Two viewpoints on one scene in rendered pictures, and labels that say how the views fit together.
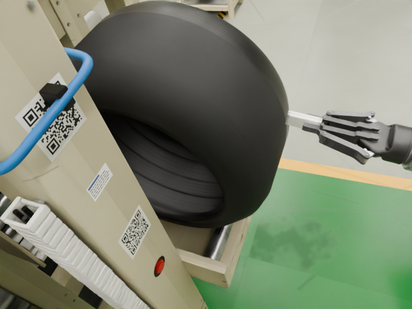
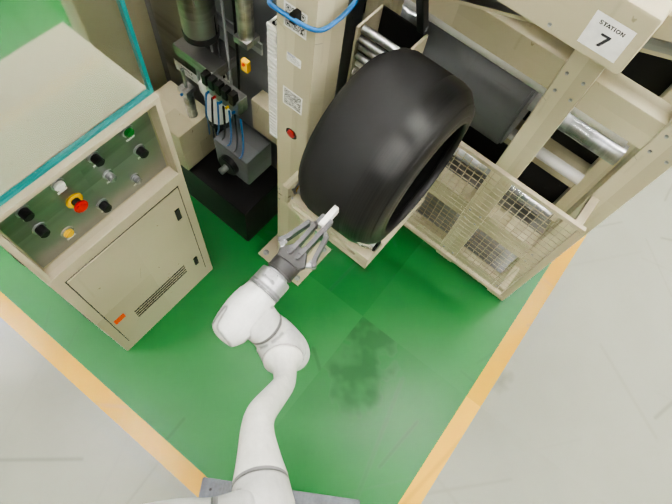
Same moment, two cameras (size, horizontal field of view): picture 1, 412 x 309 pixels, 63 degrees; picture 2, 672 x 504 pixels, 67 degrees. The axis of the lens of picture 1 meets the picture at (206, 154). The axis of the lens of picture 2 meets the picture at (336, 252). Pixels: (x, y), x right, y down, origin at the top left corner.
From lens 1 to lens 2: 1.17 m
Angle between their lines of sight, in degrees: 44
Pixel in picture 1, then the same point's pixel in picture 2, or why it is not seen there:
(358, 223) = (355, 450)
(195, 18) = (402, 127)
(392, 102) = not seen: outside the picture
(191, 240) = not seen: hidden behind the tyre
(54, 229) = (271, 37)
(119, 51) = (377, 72)
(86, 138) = (300, 43)
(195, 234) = not seen: hidden behind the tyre
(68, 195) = (280, 39)
